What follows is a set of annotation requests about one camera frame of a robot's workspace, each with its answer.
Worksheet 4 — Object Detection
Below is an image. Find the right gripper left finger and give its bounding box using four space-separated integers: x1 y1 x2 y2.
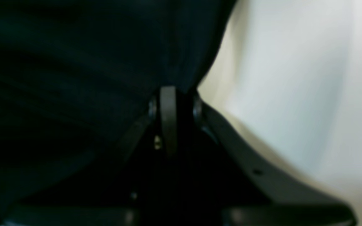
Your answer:
2 86 177 226

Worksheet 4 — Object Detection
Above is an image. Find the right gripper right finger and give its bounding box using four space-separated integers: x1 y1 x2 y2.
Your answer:
193 94 357 226

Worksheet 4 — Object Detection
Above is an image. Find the black T-shirt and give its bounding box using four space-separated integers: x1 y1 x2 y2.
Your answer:
0 0 235 222

